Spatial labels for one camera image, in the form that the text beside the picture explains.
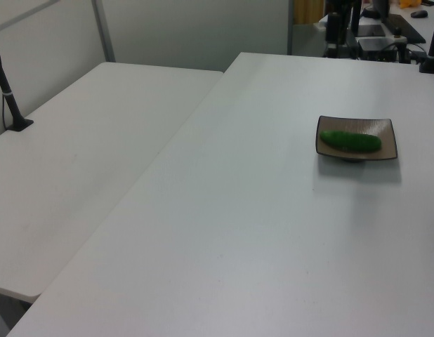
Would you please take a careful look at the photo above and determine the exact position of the green cucumber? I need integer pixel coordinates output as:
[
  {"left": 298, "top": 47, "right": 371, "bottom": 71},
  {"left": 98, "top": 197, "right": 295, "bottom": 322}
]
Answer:
[{"left": 320, "top": 130, "right": 383, "bottom": 154}]

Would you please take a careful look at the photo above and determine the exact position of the square brown ceramic plate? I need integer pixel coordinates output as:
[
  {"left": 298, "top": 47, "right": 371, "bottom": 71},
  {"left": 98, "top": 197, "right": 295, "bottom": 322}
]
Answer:
[{"left": 315, "top": 115, "right": 399, "bottom": 164}]

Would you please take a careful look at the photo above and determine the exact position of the brown wooden panel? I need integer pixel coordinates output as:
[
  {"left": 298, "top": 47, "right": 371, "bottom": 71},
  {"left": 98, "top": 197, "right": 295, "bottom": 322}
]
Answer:
[{"left": 293, "top": 0, "right": 326, "bottom": 26}]

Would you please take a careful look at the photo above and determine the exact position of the black cylinder device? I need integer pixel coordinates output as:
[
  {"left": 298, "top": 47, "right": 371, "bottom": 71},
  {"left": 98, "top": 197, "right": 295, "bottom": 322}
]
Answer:
[{"left": 324, "top": 12, "right": 343, "bottom": 59}]

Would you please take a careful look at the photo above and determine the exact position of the silver metal box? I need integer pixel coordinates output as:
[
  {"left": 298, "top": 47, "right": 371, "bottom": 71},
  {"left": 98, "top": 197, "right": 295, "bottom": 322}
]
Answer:
[{"left": 357, "top": 37, "right": 402, "bottom": 62}]

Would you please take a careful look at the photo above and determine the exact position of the black pole with flat base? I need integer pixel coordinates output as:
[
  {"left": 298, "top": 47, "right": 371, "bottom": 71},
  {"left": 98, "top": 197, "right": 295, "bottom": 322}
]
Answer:
[{"left": 0, "top": 37, "right": 34, "bottom": 133}]

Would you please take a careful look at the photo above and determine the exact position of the black knob stand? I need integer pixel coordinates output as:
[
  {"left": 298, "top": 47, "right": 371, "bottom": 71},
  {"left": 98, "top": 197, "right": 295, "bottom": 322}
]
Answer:
[{"left": 392, "top": 26, "right": 408, "bottom": 64}]

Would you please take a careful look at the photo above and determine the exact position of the dark monitor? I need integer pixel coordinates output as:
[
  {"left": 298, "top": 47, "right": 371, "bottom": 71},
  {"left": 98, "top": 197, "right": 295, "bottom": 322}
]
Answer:
[{"left": 371, "top": 0, "right": 390, "bottom": 20}]

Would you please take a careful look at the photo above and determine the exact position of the black flat slab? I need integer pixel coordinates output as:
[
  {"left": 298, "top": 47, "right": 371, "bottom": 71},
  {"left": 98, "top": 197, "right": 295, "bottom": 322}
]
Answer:
[{"left": 381, "top": 13, "right": 427, "bottom": 43}]

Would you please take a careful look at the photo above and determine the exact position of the grey partition frame post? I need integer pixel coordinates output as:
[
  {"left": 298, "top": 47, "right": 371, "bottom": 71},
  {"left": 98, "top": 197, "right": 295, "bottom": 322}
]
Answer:
[{"left": 91, "top": 0, "right": 117, "bottom": 63}]

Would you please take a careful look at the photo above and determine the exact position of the black upright post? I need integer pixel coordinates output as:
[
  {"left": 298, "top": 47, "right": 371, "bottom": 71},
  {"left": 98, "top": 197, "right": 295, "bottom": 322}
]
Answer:
[{"left": 350, "top": 0, "right": 362, "bottom": 37}]

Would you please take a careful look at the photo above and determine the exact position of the thin grey pole cable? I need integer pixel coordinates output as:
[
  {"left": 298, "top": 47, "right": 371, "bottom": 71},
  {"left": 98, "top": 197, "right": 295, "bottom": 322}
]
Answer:
[{"left": 1, "top": 93, "right": 11, "bottom": 131}]

